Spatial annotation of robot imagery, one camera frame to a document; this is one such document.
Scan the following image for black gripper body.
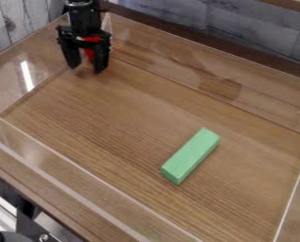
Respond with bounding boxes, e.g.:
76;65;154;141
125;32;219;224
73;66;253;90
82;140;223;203
57;23;112;48

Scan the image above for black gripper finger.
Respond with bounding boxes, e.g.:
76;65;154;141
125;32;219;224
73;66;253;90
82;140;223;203
60;40;81;69
93;43;110;74

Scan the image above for red strawberry toy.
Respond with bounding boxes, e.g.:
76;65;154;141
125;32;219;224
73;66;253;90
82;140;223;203
82;36;102;64

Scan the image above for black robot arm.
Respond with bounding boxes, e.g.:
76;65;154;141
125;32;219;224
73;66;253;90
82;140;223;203
57;0;112;74

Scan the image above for clear acrylic tray walls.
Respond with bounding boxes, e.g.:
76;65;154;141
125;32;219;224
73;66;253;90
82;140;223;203
0;16;300;242

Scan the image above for green rectangular block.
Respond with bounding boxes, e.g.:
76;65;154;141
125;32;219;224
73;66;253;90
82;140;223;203
160;129;220;185

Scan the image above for black metal bracket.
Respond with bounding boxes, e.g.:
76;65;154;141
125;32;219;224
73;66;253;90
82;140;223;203
15;211;60;242

